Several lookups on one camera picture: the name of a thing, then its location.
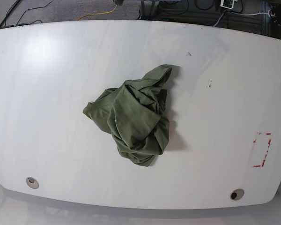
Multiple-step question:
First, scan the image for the green t-shirt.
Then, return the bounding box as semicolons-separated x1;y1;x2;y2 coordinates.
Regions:
83;65;172;167

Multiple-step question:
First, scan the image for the red tape rectangle marking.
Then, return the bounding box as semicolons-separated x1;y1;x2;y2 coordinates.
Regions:
250;132;272;167

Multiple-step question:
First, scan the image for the yellow cable on floor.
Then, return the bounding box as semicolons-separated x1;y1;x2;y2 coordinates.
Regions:
77;4;119;21

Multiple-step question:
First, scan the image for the right table cable grommet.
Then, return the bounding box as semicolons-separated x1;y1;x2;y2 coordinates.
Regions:
230;188;244;201

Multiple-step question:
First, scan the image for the table cable grommet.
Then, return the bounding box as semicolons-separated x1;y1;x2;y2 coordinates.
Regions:
26;177;39;189
230;188;244;201

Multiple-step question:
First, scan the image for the left table cable grommet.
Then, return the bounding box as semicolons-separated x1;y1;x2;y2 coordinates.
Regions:
26;177;39;189

